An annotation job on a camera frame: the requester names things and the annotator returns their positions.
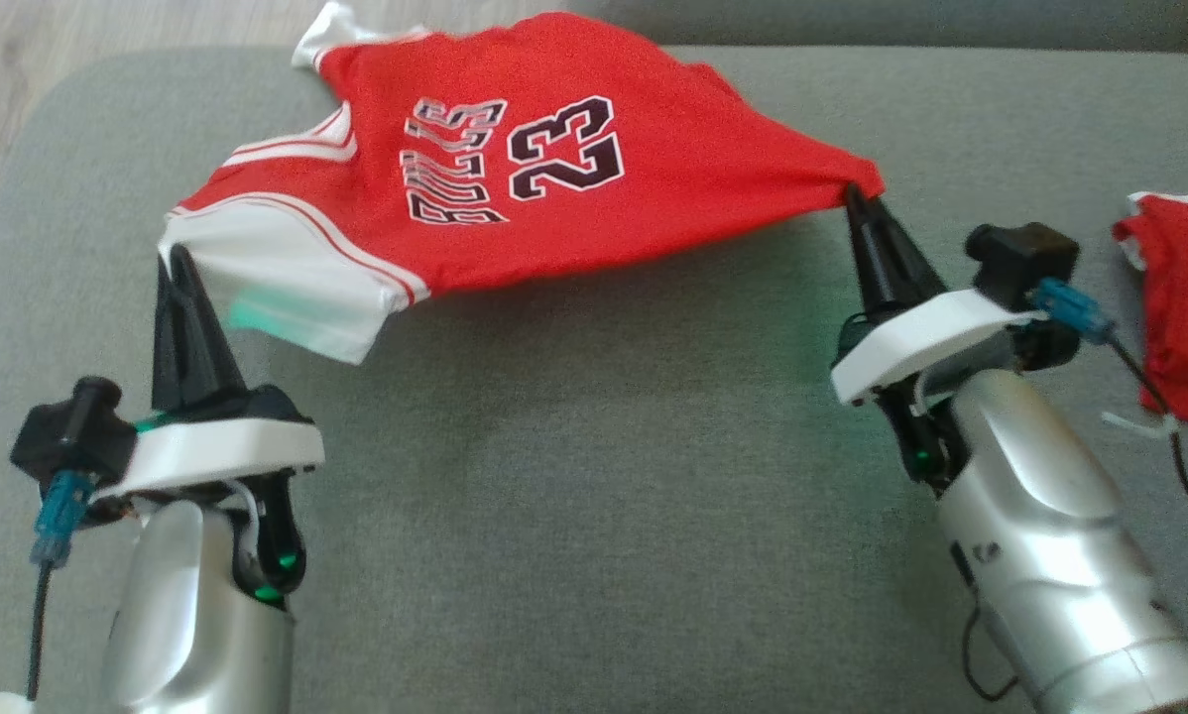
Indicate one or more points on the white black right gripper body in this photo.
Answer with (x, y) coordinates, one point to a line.
(911, 342)

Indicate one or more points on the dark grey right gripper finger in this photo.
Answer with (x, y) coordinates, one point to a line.
(906, 273)
(870, 268)

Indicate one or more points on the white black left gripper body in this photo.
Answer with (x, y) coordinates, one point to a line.
(227, 441)

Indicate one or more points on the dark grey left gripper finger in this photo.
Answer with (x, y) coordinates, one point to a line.
(207, 357)
(170, 347)

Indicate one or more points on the red basketball jersey number 23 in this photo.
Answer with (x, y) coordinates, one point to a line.
(653, 178)

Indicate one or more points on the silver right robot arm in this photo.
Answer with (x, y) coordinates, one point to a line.
(1050, 555)

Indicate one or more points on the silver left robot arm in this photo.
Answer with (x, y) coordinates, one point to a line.
(187, 615)

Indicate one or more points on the large grey fabric ottoman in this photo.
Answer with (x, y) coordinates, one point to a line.
(604, 476)

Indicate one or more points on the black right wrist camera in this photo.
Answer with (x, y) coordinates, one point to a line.
(1020, 260)

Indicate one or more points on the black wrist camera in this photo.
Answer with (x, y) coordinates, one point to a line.
(1020, 260)
(68, 441)

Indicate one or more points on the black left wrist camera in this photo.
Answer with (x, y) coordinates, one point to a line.
(68, 441)

